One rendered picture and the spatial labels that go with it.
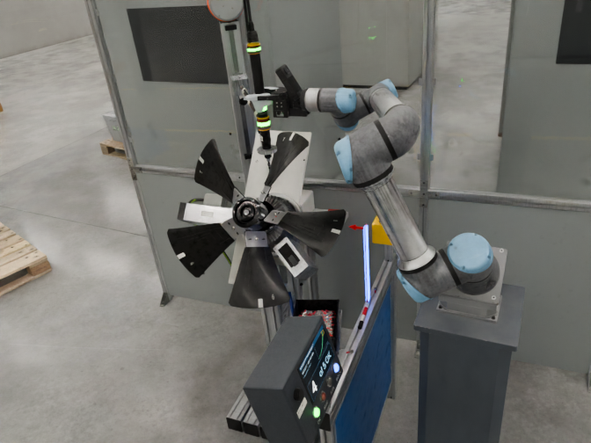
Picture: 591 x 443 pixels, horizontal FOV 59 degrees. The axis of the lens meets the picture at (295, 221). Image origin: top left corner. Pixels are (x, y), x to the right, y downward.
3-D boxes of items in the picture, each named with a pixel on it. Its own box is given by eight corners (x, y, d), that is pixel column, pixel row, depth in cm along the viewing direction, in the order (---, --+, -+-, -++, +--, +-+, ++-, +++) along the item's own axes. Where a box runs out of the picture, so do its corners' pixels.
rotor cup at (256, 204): (241, 205, 210) (226, 197, 198) (274, 197, 205) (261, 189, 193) (244, 240, 206) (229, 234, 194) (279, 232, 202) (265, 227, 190)
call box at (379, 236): (381, 227, 225) (381, 205, 220) (404, 229, 222) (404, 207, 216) (372, 246, 213) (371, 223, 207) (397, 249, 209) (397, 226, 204)
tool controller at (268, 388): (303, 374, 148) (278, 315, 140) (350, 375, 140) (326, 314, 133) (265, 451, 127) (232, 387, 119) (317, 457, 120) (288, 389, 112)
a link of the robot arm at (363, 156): (465, 292, 147) (381, 123, 130) (417, 315, 149) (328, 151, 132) (454, 273, 158) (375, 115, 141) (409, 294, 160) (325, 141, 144)
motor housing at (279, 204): (245, 249, 223) (231, 244, 211) (255, 197, 226) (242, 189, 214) (295, 256, 214) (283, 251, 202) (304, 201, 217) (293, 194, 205)
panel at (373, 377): (389, 381, 260) (388, 272, 228) (392, 381, 259) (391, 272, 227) (339, 541, 195) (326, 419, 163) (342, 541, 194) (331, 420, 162)
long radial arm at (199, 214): (257, 214, 224) (245, 209, 213) (254, 232, 223) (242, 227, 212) (200, 208, 235) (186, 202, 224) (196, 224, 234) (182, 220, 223)
